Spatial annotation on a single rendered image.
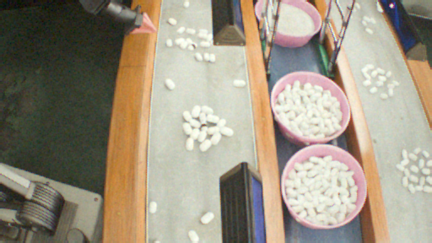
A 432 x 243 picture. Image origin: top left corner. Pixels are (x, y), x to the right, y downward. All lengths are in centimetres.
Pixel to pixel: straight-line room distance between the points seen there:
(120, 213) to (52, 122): 127
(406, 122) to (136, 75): 94
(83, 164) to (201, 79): 94
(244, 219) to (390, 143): 77
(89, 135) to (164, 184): 108
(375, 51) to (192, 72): 73
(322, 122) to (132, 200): 61
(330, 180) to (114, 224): 62
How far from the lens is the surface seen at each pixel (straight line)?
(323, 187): 118
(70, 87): 239
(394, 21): 126
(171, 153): 117
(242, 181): 72
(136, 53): 139
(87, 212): 142
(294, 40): 153
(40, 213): 111
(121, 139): 118
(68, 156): 211
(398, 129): 140
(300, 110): 130
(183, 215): 109
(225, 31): 97
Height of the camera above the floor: 175
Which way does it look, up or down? 55 degrees down
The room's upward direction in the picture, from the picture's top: 5 degrees clockwise
